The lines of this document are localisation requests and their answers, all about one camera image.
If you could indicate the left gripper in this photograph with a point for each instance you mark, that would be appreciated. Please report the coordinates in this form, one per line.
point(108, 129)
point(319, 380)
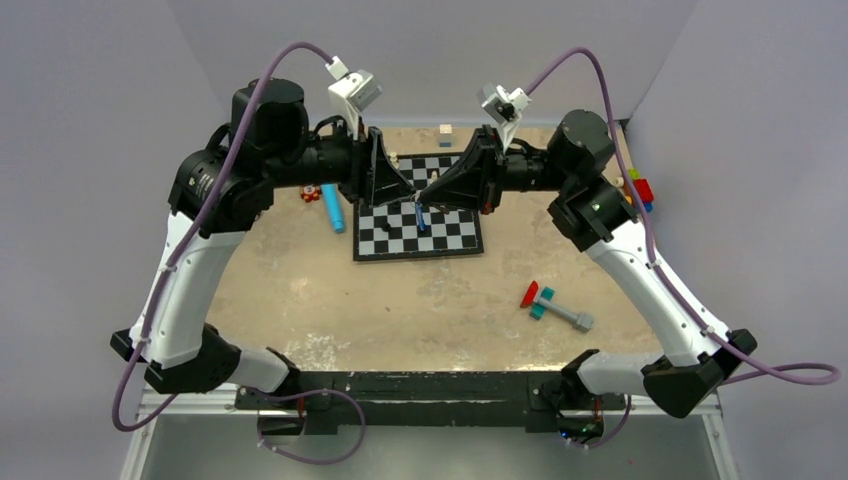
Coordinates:
point(374, 180)

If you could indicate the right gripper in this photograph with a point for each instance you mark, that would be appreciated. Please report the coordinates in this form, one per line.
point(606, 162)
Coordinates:
point(475, 179)

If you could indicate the blue key tag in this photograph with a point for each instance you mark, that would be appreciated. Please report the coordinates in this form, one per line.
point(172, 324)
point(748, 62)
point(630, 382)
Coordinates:
point(420, 221)

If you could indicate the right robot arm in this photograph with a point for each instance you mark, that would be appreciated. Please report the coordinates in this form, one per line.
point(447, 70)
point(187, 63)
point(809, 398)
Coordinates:
point(594, 215)

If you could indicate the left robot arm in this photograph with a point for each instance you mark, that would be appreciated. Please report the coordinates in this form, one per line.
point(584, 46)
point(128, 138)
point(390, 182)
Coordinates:
point(218, 193)

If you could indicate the black white chessboard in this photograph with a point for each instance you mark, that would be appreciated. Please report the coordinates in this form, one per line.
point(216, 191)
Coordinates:
point(456, 234)

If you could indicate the blue toy microphone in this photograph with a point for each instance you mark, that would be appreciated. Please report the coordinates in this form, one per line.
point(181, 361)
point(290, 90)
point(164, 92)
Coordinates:
point(333, 207)

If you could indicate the red owl toy block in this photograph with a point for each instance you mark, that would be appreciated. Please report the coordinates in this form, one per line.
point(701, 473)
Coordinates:
point(310, 193)

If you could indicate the red teal toy hammer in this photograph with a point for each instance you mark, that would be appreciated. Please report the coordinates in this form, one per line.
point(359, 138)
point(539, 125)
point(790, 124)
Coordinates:
point(538, 301)

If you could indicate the colourful brick toy truck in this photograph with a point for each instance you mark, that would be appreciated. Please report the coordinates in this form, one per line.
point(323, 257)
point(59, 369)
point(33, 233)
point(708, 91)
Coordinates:
point(642, 188)

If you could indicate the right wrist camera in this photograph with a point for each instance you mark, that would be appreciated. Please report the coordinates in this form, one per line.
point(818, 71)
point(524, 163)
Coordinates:
point(505, 108)

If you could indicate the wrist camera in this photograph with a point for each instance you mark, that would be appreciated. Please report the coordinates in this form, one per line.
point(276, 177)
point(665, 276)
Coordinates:
point(351, 93)
point(505, 108)

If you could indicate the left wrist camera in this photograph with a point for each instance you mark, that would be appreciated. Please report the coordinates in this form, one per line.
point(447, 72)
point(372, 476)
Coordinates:
point(351, 93)

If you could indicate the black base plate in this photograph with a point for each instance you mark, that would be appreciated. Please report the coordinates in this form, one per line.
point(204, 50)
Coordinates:
point(322, 402)

